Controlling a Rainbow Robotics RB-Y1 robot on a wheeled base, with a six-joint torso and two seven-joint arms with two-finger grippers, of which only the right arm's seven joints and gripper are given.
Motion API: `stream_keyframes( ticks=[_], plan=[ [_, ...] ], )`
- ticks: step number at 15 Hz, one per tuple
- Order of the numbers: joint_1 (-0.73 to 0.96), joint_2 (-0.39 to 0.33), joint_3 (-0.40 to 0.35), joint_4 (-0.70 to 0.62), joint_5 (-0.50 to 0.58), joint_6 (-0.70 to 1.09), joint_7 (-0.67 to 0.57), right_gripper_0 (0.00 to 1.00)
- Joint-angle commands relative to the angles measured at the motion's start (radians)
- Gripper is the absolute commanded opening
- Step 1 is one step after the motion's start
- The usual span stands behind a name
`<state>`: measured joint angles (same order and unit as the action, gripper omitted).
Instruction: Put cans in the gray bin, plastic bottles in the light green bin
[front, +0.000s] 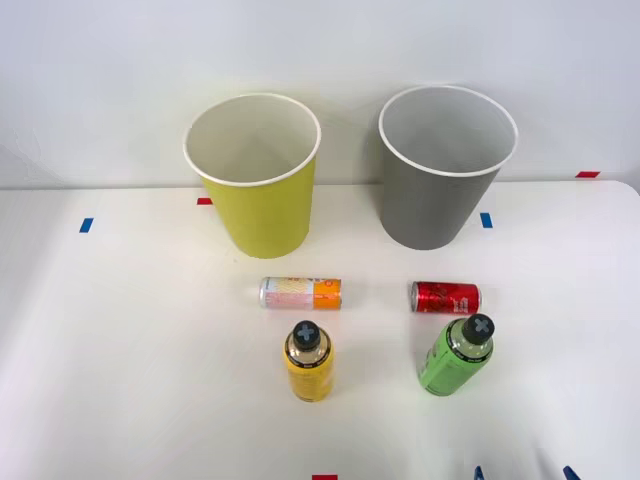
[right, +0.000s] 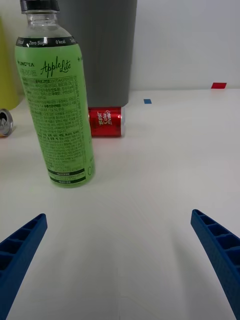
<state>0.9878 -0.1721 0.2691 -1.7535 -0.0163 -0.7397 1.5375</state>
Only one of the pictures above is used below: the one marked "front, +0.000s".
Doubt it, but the green plastic bottle black cap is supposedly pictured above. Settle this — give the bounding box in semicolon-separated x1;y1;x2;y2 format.
416;313;496;398

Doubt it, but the grey plastic waste bin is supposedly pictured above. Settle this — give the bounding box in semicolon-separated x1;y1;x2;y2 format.
377;84;520;251

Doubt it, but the yellow plastic bottle black cap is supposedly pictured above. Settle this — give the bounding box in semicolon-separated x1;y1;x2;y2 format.
283;320;335;404

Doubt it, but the yellow-green plastic waste bin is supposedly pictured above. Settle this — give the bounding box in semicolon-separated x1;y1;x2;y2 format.
182;92;322;260

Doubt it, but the red drink can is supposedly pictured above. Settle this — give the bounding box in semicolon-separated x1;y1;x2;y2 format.
410;280;484;317

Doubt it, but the orange and white drink can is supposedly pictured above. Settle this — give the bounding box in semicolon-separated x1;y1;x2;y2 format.
258;276;344;311

